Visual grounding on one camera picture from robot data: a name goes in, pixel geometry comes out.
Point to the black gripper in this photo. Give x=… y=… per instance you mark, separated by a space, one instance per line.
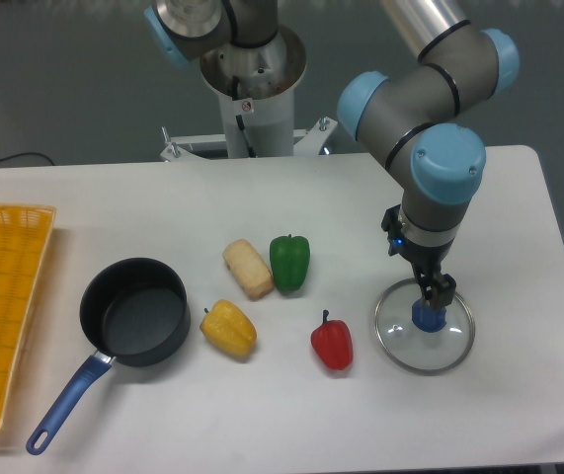
x=424 y=250

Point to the glass lid blue knob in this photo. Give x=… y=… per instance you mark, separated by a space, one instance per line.
x=418 y=338

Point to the red toy pepper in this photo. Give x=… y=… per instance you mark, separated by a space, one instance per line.
x=332 y=342

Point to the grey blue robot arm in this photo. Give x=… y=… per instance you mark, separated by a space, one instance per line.
x=408 y=124

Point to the green toy pepper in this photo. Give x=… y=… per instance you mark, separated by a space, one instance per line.
x=289 y=259

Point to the yellow toy pepper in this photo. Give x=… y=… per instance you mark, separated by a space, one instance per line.
x=228 y=329

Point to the beige toy bread loaf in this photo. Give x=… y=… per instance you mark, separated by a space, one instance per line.
x=248 y=268

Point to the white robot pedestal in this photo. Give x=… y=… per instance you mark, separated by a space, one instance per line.
x=254 y=88

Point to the black saucepan blue handle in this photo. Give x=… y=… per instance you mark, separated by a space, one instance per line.
x=134 y=312

